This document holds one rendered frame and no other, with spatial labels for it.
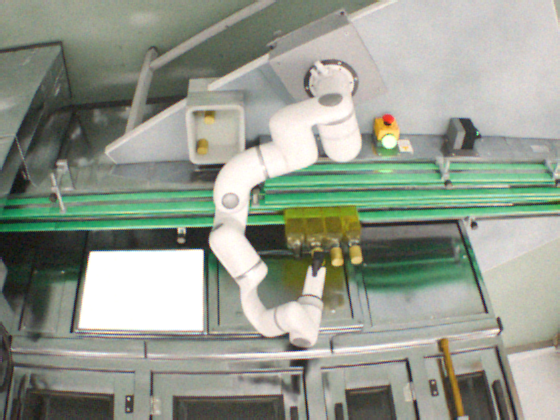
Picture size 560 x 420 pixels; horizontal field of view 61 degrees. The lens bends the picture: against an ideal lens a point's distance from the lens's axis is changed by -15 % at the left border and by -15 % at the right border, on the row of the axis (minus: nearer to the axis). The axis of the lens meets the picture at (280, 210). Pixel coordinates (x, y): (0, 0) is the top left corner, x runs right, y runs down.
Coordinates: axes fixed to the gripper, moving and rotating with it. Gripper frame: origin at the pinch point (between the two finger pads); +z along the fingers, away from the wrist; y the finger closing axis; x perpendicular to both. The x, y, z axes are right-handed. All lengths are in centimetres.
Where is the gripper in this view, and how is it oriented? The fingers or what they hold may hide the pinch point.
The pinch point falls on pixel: (318, 261)
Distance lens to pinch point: 163.5
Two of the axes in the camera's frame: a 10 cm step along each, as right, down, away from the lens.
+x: -9.8, -1.4, 1.2
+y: 0.1, -6.9, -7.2
